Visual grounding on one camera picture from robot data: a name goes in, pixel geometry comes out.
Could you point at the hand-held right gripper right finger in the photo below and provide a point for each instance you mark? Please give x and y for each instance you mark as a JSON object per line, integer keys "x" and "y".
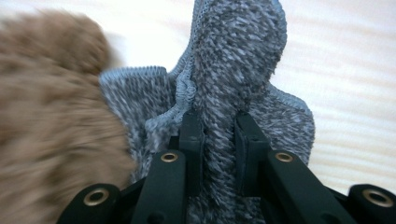
{"x": 249, "y": 155}

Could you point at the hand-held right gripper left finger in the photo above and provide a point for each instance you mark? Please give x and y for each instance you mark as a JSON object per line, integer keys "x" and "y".
{"x": 193, "y": 155}

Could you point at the brown teddy bear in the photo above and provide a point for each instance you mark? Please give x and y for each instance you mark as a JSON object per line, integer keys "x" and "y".
{"x": 56, "y": 124}

